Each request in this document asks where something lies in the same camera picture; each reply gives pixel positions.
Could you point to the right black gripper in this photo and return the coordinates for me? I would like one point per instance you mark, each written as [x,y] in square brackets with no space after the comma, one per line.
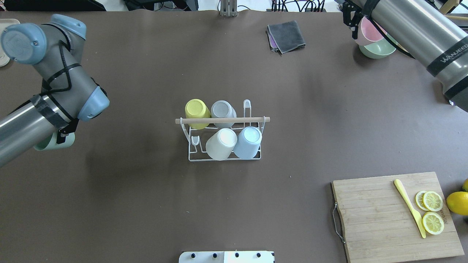
[351,16]

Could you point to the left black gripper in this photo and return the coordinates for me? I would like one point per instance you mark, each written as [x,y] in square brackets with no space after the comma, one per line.
[68,132]

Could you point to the green cup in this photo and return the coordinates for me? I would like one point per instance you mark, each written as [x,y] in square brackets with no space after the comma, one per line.
[55,141]

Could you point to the pink cup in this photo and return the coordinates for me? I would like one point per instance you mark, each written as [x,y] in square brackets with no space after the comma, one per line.
[366,33]

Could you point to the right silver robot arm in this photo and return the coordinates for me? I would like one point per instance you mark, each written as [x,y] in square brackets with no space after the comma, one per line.
[431,38]

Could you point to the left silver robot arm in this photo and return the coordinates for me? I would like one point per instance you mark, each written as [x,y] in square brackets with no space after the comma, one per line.
[68,93]

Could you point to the yellow cup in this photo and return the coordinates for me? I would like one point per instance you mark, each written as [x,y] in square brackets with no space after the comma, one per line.
[196,108]

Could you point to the white cup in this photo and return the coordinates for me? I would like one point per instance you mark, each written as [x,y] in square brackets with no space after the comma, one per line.
[221,144]

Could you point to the grey cup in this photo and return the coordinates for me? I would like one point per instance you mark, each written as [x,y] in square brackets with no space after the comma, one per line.
[223,109]

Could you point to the light blue cup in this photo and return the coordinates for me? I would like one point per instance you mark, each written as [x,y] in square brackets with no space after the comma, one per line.
[248,143]

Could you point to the green bowl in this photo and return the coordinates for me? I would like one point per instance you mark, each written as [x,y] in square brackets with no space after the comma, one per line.
[374,46]

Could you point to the grey folded cloth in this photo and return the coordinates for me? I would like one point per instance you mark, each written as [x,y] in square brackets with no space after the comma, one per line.
[285,37]

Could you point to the yellow plastic knife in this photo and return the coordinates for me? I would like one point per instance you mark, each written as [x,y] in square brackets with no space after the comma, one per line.
[415,214]

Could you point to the lemon slice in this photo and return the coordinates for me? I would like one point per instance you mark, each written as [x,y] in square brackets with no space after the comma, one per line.
[432,201]
[433,223]
[419,200]

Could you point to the yellow lemon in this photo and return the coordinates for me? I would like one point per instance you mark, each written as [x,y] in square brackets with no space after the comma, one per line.
[465,186]
[457,202]

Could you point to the aluminium frame post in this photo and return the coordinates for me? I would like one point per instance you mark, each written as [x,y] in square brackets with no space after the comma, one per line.
[228,8]

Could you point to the white wire cup rack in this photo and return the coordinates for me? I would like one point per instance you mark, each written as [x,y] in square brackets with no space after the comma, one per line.
[198,130]

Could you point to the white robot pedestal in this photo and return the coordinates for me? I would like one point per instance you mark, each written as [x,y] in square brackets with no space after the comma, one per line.
[243,256]

